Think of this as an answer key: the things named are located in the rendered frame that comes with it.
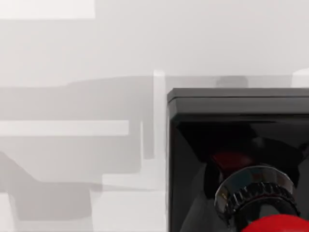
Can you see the black open box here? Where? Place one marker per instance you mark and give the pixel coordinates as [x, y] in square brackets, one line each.
[186, 145]

